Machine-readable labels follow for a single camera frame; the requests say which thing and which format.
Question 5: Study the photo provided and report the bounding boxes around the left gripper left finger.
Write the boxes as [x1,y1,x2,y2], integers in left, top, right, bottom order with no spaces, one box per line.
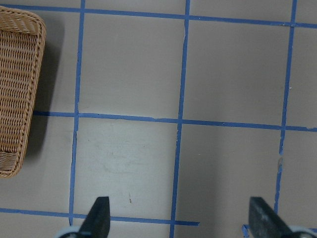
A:
[78,197,110,238]

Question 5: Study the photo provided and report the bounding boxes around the brown wicker basket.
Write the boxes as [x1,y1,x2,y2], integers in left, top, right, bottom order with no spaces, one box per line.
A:
[0,6,46,179]

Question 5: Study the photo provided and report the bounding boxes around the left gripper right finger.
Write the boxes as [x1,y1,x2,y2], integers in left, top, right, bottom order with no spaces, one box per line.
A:
[249,197,292,238]

